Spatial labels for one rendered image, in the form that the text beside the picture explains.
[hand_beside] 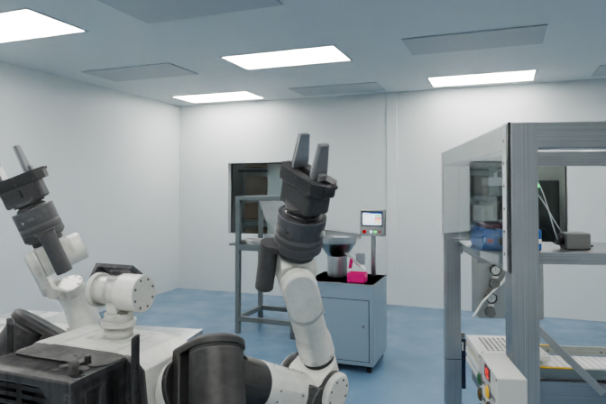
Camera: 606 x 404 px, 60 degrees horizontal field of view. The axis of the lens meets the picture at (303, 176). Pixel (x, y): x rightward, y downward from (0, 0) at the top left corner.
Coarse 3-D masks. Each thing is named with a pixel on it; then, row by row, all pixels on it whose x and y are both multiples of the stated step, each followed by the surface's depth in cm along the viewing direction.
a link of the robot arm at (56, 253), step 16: (48, 224) 115; (32, 240) 114; (48, 240) 112; (64, 240) 117; (80, 240) 119; (48, 256) 113; (64, 256) 114; (80, 256) 119; (48, 272) 116; (64, 272) 113
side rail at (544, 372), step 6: (540, 372) 182; (546, 372) 182; (552, 372) 182; (558, 372) 182; (564, 372) 181; (570, 372) 181; (576, 372) 181; (588, 372) 180; (594, 372) 180; (600, 372) 180; (576, 378) 181; (582, 378) 181; (594, 378) 180; (600, 378) 180
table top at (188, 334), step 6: (150, 330) 264; (156, 330) 264; (162, 330) 264; (168, 330) 264; (174, 330) 264; (180, 330) 264; (186, 330) 264; (192, 330) 264; (198, 330) 264; (186, 336) 253; (192, 336) 255
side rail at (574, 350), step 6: (546, 348) 208; (552, 348) 208; (564, 348) 207; (570, 348) 207; (576, 348) 206; (582, 348) 206; (588, 348) 206; (594, 348) 206; (600, 348) 206; (576, 354) 206; (582, 354) 206; (588, 354) 206; (594, 354) 206; (600, 354) 205
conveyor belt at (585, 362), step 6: (468, 360) 207; (552, 360) 201; (558, 360) 201; (564, 360) 201; (576, 360) 201; (582, 360) 201; (588, 360) 201; (594, 360) 201; (600, 360) 201; (474, 366) 197; (558, 366) 194; (564, 366) 194; (570, 366) 194; (582, 366) 194; (588, 366) 194; (594, 366) 194; (600, 366) 194; (474, 372) 194; (540, 378) 184; (546, 378) 184; (552, 378) 183; (558, 378) 183; (564, 378) 183; (570, 378) 183
